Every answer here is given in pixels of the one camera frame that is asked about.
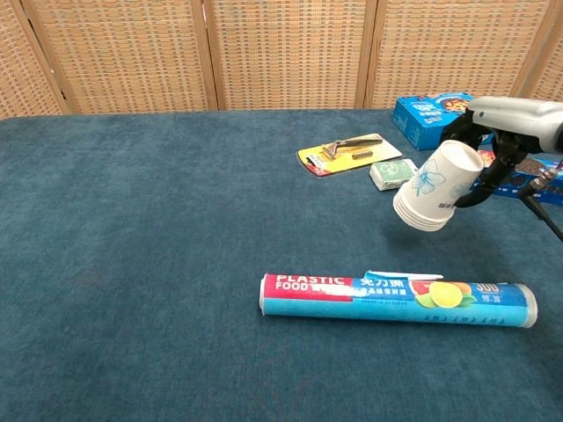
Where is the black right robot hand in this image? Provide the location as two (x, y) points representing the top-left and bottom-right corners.
(441, 96), (563, 209)

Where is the white floral paper cup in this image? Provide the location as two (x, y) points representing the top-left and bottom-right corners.
(393, 199), (456, 229)
(397, 139), (486, 221)
(393, 196), (457, 227)
(394, 193), (457, 223)
(392, 200), (454, 233)

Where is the blue sandwich cookie box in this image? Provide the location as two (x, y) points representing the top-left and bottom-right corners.
(469, 149), (563, 206)

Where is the woven rattan screen panel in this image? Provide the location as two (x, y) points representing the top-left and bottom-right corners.
(527, 0), (563, 106)
(0, 0), (71, 120)
(19, 0), (220, 116)
(201, 0), (379, 112)
(363, 0), (559, 110)

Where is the small green soap box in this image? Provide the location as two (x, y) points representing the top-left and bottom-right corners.
(368, 158), (420, 193)

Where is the razor on yellow card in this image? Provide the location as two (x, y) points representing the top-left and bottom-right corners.
(296, 133), (404, 177)

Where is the plastic food wrap roll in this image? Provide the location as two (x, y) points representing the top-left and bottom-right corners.
(258, 268), (539, 330)

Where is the teal tablecloth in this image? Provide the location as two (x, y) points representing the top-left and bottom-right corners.
(0, 104), (563, 422)

